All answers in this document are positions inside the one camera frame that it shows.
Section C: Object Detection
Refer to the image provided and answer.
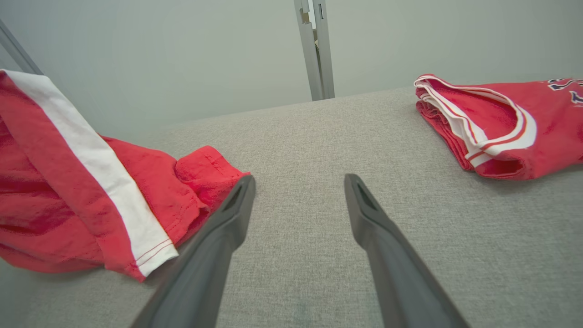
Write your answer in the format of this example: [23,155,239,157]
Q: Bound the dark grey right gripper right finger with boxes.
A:
[344,173,470,328]

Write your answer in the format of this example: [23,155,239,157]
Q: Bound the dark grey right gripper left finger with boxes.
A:
[130,174,256,328]

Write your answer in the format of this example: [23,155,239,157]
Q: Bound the grey fabric sofa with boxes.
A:
[0,75,583,328]

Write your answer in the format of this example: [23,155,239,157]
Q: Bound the red shorts with white stripe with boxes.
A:
[0,69,251,283]

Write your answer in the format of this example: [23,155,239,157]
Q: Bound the red white basketball shirt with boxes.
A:
[414,74,583,180]

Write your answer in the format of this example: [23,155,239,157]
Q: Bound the grey metal partition post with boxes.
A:
[294,0,335,102]

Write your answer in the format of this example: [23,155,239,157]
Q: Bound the grey metal frame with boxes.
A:
[0,18,44,76]

